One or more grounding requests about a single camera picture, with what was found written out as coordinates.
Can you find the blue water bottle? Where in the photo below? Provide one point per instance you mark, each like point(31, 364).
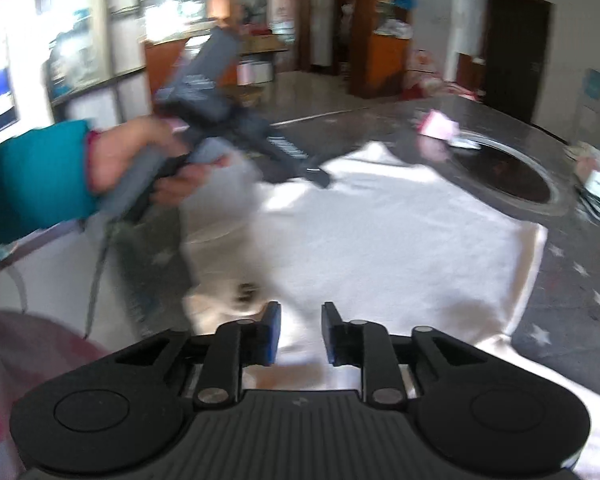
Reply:
point(595, 85)

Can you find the round black hotplate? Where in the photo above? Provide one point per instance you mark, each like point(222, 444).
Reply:
point(505, 175)

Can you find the white glass-front cabinet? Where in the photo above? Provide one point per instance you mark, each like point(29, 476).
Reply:
point(80, 35)

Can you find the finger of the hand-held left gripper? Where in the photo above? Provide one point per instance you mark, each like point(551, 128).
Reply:
point(290, 157)

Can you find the cream hoodie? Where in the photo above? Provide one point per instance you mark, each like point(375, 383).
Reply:
point(380, 235)

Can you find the pink white patterned clothing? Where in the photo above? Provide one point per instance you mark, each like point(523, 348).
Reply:
point(10, 385)

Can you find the person's left hand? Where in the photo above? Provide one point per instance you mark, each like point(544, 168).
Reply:
point(125, 150)

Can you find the wooden display cabinet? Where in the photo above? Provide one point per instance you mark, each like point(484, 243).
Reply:
point(380, 60)

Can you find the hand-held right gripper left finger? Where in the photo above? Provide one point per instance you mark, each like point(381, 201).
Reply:
point(272, 335)

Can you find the pink storage bin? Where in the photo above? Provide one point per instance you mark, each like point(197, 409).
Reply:
point(255, 72)

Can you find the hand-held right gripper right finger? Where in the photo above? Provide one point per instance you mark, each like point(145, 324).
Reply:
point(332, 340)

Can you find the white water dispenser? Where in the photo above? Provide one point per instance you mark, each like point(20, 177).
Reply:
point(592, 112)

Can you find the pink glove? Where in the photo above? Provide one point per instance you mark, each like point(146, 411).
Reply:
point(437, 124)

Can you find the dark wooden door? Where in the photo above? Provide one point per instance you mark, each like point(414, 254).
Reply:
point(517, 55)

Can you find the white tissue box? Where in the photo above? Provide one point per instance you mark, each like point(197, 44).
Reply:
point(597, 180)

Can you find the cardboard box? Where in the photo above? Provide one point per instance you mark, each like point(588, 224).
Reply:
point(262, 45)

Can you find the small wooden cabinet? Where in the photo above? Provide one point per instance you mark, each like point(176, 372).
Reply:
point(470, 72)

